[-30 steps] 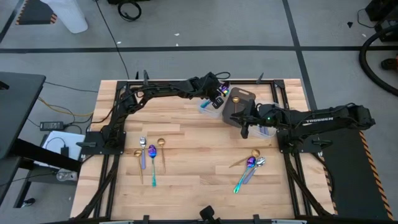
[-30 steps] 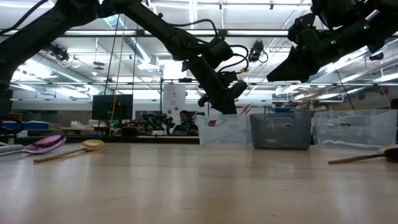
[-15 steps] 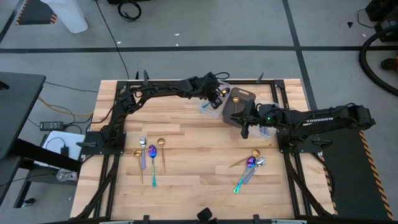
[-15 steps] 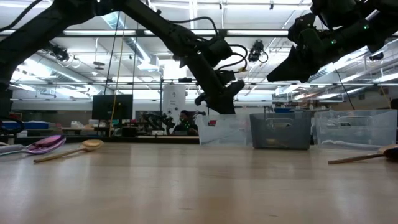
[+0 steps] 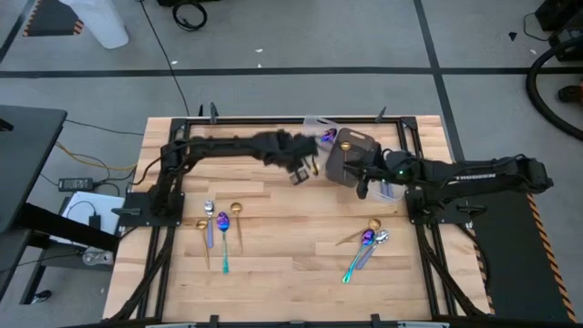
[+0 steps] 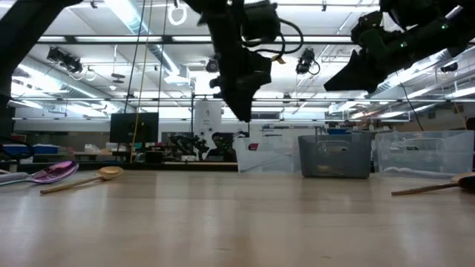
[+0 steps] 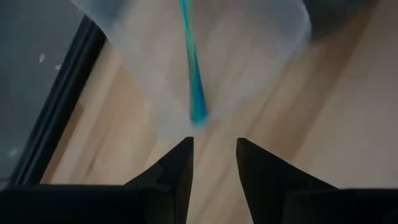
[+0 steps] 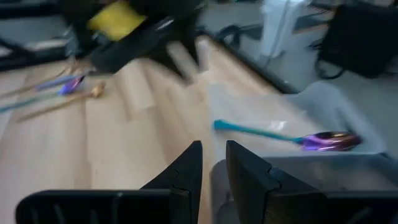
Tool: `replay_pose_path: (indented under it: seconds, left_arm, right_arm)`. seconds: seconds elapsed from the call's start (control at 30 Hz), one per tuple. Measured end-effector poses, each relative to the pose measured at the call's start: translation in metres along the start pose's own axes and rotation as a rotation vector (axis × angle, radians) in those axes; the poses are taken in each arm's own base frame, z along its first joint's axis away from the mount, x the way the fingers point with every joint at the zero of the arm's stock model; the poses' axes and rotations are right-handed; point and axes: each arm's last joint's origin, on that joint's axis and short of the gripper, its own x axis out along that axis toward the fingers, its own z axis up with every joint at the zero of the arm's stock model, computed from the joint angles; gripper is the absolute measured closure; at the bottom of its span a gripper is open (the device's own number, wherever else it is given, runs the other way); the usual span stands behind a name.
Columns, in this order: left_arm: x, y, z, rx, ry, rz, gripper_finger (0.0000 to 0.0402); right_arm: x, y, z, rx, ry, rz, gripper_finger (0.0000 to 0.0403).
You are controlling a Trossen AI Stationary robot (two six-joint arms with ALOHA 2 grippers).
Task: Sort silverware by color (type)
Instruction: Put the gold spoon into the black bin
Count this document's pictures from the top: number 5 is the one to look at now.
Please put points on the clear bin with red sticker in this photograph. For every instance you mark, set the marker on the clear bin with red sticker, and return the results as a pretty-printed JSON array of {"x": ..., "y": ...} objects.
[{"x": 314, "y": 124}]

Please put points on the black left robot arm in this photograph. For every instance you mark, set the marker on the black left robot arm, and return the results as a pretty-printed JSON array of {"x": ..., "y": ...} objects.
[{"x": 218, "y": 146}]

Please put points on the grey plastic bin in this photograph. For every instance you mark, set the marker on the grey plastic bin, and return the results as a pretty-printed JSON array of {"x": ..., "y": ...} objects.
[{"x": 360, "y": 146}]

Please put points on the black aluminium table frame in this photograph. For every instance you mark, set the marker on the black aluminium table frame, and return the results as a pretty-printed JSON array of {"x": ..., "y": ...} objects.
[{"x": 291, "y": 121}]

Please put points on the white paper sheet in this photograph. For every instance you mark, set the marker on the white paper sheet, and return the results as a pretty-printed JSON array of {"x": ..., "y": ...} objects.
[{"x": 109, "y": 205}]

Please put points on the black desk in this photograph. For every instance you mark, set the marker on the black desk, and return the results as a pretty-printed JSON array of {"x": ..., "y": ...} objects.
[{"x": 27, "y": 155}]

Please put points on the large hazard-striped black mat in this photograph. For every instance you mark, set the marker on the large hazard-striped black mat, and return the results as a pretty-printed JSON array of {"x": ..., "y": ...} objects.
[{"x": 514, "y": 264}]

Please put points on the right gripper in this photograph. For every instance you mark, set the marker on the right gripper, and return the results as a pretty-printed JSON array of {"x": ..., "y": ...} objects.
[{"x": 396, "y": 166}]

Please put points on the black cart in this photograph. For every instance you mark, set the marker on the black cart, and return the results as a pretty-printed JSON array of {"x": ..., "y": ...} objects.
[{"x": 569, "y": 50}]

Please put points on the clear plastic bin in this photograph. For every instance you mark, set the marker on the clear plastic bin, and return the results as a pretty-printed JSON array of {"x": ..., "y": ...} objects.
[{"x": 396, "y": 193}]

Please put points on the black table clamp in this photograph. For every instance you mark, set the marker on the black table clamp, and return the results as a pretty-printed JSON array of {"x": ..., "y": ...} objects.
[
  {"x": 200, "y": 111},
  {"x": 213, "y": 321},
  {"x": 213, "y": 111},
  {"x": 375, "y": 320},
  {"x": 381, "y": 115}
]

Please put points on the black power adapter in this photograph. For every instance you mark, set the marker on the black power adapter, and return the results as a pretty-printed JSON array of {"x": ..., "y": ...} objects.
[{"x": 75, "y": 184}]

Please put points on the black floor case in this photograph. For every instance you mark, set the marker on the black floor case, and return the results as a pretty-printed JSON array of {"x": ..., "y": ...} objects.
[{"x": 560, "y": 13}]

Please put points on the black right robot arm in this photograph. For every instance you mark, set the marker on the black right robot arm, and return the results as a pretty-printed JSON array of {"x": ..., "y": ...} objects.
[{"x": 478, "y": 175}]

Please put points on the orange black tool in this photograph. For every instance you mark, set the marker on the orange black tool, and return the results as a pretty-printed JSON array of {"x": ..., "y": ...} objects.
[{"x": 569, "y": 94}]

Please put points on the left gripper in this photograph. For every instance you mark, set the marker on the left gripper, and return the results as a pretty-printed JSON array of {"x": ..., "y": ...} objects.
[{"x": 282, "y": 148}]

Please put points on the small black charger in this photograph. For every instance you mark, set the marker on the small black charger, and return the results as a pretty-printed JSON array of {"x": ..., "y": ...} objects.
[{"x": 95, "y": 222}]

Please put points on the small hazard-striped floor mat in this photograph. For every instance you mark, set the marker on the small hazard-striped floor mat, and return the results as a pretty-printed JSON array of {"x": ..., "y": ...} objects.
[{"x": 50, "y": 20}]

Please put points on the black equipment case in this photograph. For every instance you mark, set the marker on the black equipment case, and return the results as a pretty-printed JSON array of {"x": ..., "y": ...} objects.
[{"x": 191, "y": 2}]

